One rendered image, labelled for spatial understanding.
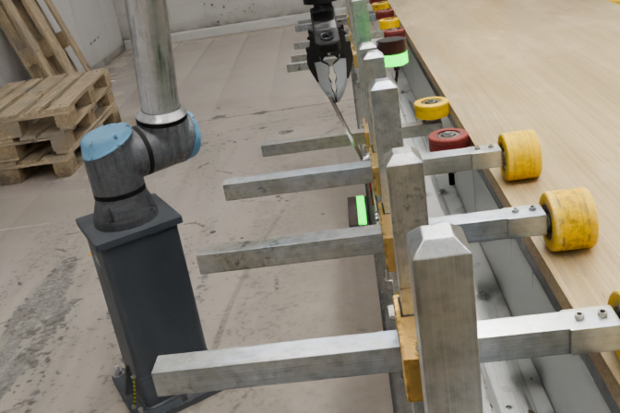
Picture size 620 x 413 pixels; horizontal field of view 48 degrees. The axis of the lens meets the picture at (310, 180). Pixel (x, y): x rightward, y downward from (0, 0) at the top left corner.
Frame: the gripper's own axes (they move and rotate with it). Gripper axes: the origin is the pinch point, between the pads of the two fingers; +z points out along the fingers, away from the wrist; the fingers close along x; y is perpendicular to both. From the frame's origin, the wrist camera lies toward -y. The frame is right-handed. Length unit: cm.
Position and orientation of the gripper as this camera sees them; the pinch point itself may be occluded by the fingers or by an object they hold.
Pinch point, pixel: (335, 97)
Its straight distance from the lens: 139.0
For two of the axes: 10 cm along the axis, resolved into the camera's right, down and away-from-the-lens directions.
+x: -9.9, 1.3, 0.8
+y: 0.2, -3.8, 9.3
